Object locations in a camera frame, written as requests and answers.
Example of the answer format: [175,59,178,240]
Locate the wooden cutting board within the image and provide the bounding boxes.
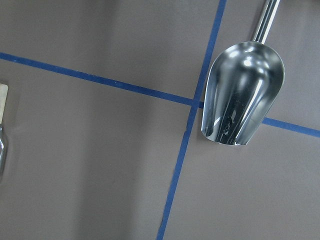
[0,81,9,182]

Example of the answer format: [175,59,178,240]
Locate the metal scoop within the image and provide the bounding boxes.
[201,0,285,146]

